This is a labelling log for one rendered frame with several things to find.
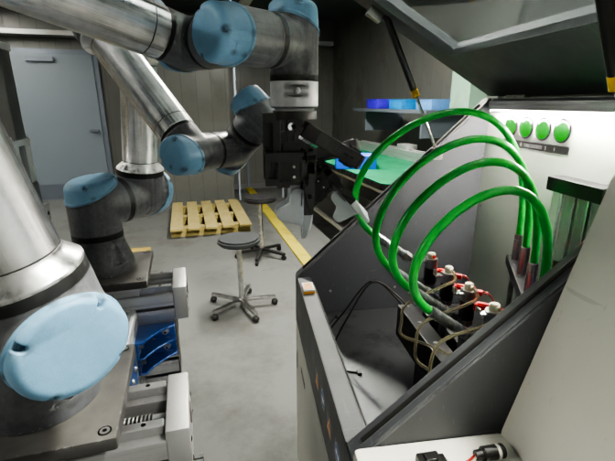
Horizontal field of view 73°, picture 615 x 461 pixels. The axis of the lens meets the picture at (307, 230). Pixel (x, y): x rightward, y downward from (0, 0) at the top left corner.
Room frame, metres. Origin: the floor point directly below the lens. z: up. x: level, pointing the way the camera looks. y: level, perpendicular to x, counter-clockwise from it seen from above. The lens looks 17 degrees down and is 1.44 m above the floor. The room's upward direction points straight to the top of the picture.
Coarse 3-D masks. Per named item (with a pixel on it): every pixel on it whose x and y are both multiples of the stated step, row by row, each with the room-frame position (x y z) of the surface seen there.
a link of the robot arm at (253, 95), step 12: (240, 96) 0.86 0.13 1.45; (252, 96) 0.85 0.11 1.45; (264, 96) 0.87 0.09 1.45; (240, 108) 0.85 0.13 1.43; (252, 108) 0.85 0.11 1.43; (264, 108) 0.85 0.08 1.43; (240, 120) 0.86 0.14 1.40; (252, 120) 0.85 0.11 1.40; (240, 132) 0.86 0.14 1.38; (252, 132) 0.86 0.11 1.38
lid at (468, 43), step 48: (384, 0) 1.12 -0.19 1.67; (432, 0) 0.98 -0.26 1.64; (480, 0) 0.86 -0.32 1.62; (528, 0) 0.77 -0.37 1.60; (576, 0) 0.70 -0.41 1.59; (432, 48) 1.17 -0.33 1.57; (480, 48) 1.00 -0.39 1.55; (528, 48) 0.87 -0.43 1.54; (576, 48) 0.77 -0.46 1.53; (528, 96) 1.08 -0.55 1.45
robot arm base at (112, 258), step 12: (72, 240) 0.92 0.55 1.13; (84, 240) 0.91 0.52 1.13; (96, 240) 0.91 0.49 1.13; (108, 240) 0.93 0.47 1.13; (120, 240) 0.96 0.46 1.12; (96, 252) 0.91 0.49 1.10; (108, 252) 0.92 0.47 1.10; (120, 252) 0.94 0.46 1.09; (132, 252) 0.99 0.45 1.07; (96, 264) 0.90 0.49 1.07; (108, 264) 0.91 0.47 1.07; (120, 264) 0.93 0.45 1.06; (132, 264) 0.96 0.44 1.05; (96, 276) 0.89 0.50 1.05; (108, 276) 0.90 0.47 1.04
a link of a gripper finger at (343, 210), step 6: (336, 192) 0.81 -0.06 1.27; (336, 198) 0.81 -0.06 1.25; (336, 204) 0.80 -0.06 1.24; (342, 204) 0.80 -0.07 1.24; (348, 204) 0.80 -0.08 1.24; (354, 204) 0.79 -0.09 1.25; (360, 204) 0.80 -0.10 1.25; (336, 210) 0.80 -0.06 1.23; (342, 210) 0.80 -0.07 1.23; (348, 210) 0.80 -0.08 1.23; (354, 210) 0.79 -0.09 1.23; (360, 210) 0.79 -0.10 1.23; (336, 216) 0.80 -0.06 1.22; (342, 216) 0.80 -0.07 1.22; (348, 216) 0.79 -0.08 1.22; (366, 216) 0.80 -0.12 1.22; (366, 222) 0.80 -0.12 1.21
